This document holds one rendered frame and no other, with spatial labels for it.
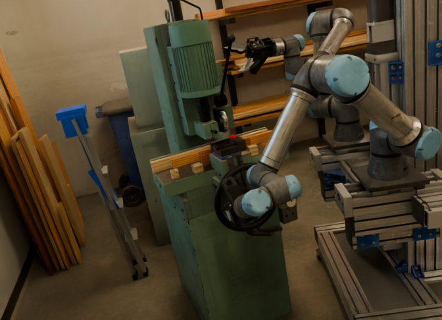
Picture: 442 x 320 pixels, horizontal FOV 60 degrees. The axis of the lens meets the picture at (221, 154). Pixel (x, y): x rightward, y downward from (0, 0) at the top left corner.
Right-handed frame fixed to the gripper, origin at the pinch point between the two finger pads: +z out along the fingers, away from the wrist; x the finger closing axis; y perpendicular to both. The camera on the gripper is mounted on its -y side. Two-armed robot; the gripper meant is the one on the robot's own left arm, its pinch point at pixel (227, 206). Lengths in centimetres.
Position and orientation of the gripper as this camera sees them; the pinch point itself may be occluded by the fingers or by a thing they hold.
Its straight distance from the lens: 146.2
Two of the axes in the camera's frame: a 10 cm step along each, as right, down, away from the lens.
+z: -2.2, 2.2, 9.5
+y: 3.9, 9.1, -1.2
